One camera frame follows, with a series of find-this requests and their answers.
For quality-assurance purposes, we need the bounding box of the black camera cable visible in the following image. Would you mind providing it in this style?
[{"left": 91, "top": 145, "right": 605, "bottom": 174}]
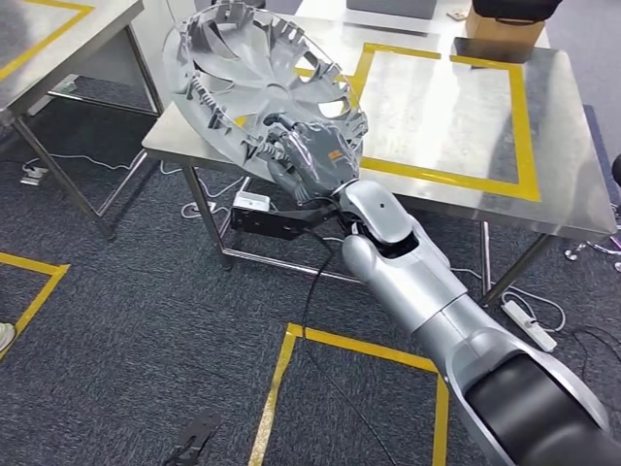
[{"left": 300, "top": 231, "right": 399, "bottom": 466}]

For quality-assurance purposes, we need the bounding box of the white table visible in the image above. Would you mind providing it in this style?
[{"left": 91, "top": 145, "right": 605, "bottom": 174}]
[{"left": 294, "top": 0, "right": 552, "bottom": 52}]

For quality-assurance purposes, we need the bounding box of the stainless steel workbench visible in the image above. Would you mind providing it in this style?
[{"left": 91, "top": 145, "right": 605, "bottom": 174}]
[{"left": 141, "top": 16, "right": 618, "bottom": 307}]

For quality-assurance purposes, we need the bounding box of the brown cardboard box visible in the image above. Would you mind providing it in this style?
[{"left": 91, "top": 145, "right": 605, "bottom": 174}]
[{"left": 464, "top": 6, "right": 546, "bottom": 47}]

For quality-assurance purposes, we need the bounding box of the stainless steel table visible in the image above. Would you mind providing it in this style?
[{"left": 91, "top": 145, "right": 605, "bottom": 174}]
[{"left": 0, "top": 0, "right": 166, "bottom": 243}]

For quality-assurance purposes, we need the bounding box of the white partition panel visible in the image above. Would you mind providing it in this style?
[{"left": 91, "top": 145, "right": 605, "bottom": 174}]
[{"left": 131, "top": 0, "right": 205, "bottom": 114}]

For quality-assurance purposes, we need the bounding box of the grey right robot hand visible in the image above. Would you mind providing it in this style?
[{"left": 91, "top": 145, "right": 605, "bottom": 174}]
[{"left": 263, "top": 112, "right": 362, "bottom": 207}]

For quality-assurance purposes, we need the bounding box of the silver plastic wheel cover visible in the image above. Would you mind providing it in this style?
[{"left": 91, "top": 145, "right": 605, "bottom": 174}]
[{"left": 161, "top": 1, "right": 368, "bottom": 187}]

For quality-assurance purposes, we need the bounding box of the black bag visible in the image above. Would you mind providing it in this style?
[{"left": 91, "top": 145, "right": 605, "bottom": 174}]
[{"left": 472, "top": 0, "right": 564, "bottom": 23}]

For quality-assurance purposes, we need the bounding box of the black stool chrome base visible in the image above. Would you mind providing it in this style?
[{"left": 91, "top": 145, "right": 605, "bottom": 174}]
[{"left": 564, "top": 152, "right": 621, "bottom": 275}]

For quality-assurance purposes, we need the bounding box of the white power strip cable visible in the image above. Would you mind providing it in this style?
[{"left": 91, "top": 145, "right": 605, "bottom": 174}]
[{"left": 450, "top": 266, "right": 567, "bottom": 336}]

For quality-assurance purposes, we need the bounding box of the yellow floor tape marking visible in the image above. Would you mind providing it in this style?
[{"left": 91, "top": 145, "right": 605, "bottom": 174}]
[{"left": 0, "top": 251, "right": 70, "bottom": 361}]

